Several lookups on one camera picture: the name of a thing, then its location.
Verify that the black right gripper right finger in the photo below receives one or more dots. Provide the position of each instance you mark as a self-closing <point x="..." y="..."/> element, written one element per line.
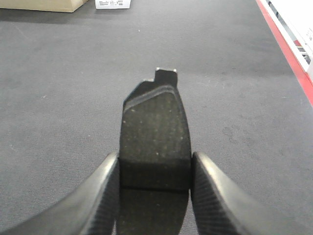
<point x="221" y="207"/>

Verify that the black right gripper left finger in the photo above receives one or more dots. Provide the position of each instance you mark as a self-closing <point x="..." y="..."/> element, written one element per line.
<point x="91" y="209"/>

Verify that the grey brake pad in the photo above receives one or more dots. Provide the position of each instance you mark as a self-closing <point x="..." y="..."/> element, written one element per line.
<point x="155" y="158"/>

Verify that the small white box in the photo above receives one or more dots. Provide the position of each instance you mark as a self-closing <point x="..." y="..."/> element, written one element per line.
<point x="112" y="4"/>

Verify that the brown cardboard box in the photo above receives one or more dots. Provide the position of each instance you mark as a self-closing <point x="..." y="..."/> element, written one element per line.
<point x="67" y="6"/>

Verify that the red conveyor side rail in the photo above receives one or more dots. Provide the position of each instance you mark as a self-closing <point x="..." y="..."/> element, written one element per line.
<point x="288" y="49"/>

